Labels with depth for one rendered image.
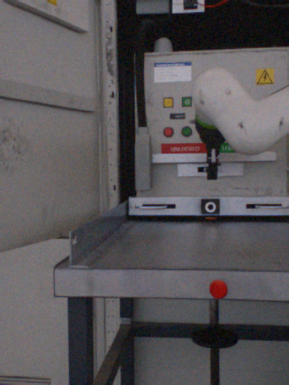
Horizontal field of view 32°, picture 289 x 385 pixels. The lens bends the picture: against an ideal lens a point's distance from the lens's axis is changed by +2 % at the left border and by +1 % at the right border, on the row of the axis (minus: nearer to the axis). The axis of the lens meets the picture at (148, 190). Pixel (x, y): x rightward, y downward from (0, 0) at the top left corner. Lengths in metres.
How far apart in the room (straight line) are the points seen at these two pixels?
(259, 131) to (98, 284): 0.45
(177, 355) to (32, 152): 0.81
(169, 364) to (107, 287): 0.80
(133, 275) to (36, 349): 0.88
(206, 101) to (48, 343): 1.00
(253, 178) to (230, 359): 0.58
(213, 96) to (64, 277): 0.50
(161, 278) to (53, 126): 0.64
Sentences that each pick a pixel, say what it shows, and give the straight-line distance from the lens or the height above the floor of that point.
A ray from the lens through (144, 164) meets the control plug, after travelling 1.54.
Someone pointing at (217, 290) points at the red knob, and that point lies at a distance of 0.90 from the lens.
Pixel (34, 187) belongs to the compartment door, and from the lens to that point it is 1.34.
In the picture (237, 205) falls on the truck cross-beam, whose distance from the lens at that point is 1.64.
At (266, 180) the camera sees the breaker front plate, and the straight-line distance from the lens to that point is 1.65.
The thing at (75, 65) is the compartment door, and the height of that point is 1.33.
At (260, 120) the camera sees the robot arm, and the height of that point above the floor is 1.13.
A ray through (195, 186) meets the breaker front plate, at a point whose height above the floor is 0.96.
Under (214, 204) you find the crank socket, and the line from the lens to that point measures 1.61.
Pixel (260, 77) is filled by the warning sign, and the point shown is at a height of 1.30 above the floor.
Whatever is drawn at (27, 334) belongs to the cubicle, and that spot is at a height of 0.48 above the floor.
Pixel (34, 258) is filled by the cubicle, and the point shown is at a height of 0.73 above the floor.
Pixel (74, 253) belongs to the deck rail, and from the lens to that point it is 0.99.
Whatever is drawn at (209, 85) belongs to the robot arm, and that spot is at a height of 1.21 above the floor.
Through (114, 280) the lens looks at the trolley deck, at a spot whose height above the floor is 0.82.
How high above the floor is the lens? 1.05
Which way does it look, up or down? 4 degrees down
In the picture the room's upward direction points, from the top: 1 degrees counter-clockwise
